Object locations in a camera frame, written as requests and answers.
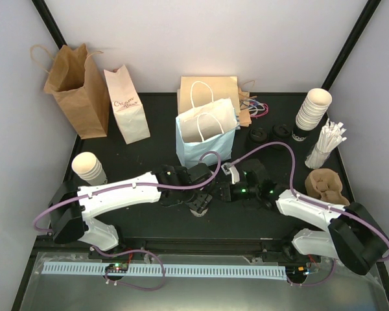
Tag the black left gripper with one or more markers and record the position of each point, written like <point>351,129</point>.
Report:
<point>200,205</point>

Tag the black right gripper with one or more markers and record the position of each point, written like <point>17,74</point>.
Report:
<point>227,195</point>

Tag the single white paper cup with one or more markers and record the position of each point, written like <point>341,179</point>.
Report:
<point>199,214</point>

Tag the light blue paper bag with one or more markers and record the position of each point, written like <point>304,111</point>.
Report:
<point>210,127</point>

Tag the paper cup near left arm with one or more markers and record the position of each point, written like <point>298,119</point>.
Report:
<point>88,168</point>

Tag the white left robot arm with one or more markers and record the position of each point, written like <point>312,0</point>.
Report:
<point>167,185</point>

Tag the left stack black lids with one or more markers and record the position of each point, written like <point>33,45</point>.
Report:
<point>255,138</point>

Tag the stack black lids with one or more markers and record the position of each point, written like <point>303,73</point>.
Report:
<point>280,133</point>
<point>255,138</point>

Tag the right stack black lids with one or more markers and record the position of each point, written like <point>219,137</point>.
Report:
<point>280,133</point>

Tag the flat tan paper bag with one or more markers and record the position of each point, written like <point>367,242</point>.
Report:
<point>200,90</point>

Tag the small lit circuit board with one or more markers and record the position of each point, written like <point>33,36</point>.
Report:
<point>117,268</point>

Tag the pink cream paper bag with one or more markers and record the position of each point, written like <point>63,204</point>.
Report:
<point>127,107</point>

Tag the bundle of white straws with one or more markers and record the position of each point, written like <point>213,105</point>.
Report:
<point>331,136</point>

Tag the stack of white paper cups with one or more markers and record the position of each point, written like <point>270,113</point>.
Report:
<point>313,108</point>

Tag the brown kraft paper bag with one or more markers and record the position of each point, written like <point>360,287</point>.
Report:
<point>79,89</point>

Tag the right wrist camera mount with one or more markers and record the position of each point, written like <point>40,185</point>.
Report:
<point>230,170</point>

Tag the flat bags with coloured handles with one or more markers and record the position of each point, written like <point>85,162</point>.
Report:
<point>250,107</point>

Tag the light blue slotted cable duct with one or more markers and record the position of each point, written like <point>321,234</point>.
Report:
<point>168,270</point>

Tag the black right frame post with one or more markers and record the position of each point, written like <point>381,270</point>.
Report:
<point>356,32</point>

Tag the black frame post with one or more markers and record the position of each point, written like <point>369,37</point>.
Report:
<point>356,32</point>
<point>50,23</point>

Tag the black left frame post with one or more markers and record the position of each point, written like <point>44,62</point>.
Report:
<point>50,23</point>

